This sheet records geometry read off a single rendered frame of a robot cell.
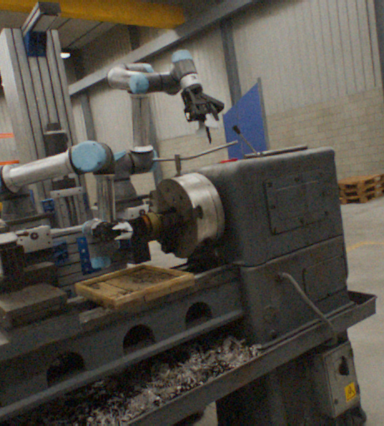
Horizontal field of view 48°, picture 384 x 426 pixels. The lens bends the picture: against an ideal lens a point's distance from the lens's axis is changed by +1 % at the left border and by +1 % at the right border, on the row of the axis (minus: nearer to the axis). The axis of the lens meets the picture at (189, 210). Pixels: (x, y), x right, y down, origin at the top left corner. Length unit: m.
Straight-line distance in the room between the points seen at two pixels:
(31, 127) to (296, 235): 1.34
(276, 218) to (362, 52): 10.88
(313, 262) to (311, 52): 11.52
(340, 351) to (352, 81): 10.85
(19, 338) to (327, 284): 1.23
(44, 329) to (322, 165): 1.27
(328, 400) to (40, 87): 1.89
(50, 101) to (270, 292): 1.38
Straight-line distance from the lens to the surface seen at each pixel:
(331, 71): 12.79
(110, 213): 1.87
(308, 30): 13.31
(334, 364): 1.95
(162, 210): 1.63
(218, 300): 1.61
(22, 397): 1.38
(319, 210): 1.88
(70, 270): 2.06
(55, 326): 1.26
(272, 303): 1.72
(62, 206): 2.15
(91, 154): 1.70
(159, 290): 1.43
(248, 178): 1.59
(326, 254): 1.93
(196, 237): 1.54
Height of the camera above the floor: 1.27
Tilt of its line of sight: 6 degrees down
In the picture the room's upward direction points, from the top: 9 degrees counter-clockwise
